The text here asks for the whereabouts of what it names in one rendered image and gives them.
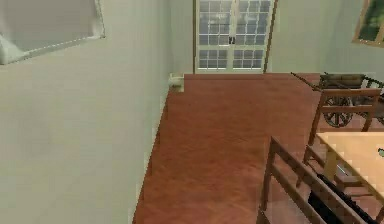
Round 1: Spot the wooden framed window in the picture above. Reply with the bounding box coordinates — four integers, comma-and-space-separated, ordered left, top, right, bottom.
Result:
352, 0, 384, 48

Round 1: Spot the black object under table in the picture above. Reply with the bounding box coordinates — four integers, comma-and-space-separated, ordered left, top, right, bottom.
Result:
307, 173, 381, 224

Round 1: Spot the wooden wheeled cart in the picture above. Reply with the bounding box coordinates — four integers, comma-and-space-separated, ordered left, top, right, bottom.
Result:
290, 71, 384, 129

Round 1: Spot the light wooden table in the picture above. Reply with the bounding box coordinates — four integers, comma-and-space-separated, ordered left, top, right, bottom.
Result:
315, 131, 384, 204

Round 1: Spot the white glazed double door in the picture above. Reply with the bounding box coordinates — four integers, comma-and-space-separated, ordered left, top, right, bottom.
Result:
192, 0, 279, 75

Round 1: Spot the white framed wall picture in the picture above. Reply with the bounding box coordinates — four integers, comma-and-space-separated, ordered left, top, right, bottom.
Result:
0, 0, 107, 66

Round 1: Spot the brown wooden chair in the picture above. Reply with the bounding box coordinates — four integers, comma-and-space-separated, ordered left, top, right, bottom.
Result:
295, 87, 382, 198
256, 135, 384, 224

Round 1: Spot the small white floor object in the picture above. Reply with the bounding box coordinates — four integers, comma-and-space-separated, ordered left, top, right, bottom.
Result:
168, 72, 185, 88

